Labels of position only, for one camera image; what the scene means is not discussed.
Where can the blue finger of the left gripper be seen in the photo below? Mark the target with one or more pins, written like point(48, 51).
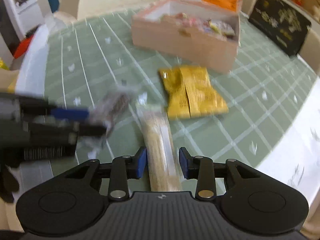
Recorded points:
point(75, 114)
point(88, 130)

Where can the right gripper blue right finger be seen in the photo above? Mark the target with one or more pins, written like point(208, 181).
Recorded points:
point(202, 169)

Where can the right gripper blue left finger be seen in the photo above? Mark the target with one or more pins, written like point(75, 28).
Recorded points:
point(123, 169)

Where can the clear dark snack packet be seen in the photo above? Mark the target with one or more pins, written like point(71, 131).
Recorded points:
point(106, 113)

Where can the beige cracker packet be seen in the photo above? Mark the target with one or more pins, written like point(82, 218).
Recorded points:
point(164, 171)

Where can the yellow snack packet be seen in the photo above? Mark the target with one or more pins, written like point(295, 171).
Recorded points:
point(190, 92)

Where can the green checked tablecloth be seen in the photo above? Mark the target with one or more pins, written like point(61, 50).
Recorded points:
point(265, 91)

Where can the pink cardboard snack box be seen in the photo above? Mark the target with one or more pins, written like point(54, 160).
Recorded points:
point(168, 26)

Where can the black gift box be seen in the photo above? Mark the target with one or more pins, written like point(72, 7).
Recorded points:
point(281, 23)

